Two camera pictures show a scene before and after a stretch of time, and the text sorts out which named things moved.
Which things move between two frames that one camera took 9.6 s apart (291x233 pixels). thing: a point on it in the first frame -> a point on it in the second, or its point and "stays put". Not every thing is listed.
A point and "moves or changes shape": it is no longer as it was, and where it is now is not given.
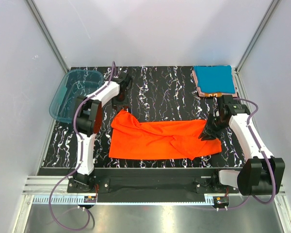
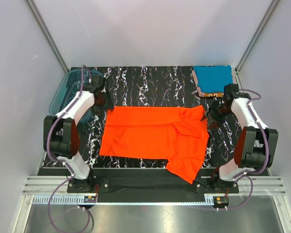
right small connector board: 220,200 stays put
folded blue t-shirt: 215,78 stays put
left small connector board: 89,199 stays put
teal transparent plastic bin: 79,82 stays put
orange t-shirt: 130,139 moves or changes shape
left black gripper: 124,104 -> 108,106
